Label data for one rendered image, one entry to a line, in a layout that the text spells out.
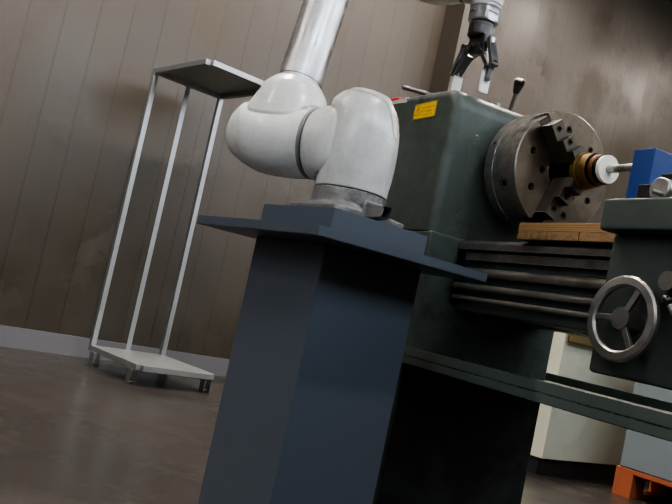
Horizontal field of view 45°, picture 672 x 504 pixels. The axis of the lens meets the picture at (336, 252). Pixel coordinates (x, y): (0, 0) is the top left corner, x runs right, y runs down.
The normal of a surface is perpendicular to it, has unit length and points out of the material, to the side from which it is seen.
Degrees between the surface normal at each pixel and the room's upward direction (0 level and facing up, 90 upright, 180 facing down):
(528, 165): 90
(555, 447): 90
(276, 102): 75
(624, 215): 90
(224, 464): 90
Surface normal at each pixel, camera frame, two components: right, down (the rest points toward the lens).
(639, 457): -0.78, -0.21
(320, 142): -0.52, -0.10
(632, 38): 0.60, 0.07
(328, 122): -0.47, -0.33
